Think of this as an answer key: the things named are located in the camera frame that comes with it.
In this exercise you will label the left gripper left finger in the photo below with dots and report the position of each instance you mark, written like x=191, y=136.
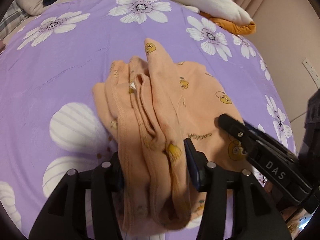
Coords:
x=64, y=214

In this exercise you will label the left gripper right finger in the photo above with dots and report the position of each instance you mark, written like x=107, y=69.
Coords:
x=254, y=215

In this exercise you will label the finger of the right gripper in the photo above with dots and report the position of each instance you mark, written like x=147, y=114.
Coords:
x=245, y=132

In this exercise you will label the orange cartoon print garment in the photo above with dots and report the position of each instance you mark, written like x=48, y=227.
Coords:
x=150, y=106

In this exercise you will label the purple floral bed quilt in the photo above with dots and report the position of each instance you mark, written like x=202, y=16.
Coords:
x=48, y=119

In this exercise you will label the grey plaid pillow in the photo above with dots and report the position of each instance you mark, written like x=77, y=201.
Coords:
x=14, y=16

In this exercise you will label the white wall power strip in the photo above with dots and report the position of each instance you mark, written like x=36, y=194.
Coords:
x=312, y=72

